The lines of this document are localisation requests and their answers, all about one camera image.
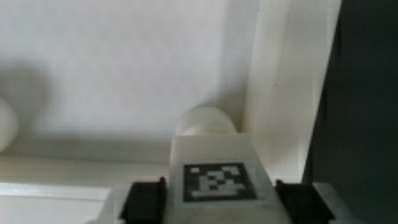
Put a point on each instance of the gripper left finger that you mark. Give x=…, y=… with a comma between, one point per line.
x=133, y=203

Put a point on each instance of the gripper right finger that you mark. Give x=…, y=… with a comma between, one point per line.
x=311, y=204

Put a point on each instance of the white leg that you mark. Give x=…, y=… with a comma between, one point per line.
x=221, y=191

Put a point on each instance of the white square tabletop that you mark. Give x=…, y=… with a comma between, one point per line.
x=112, y=64

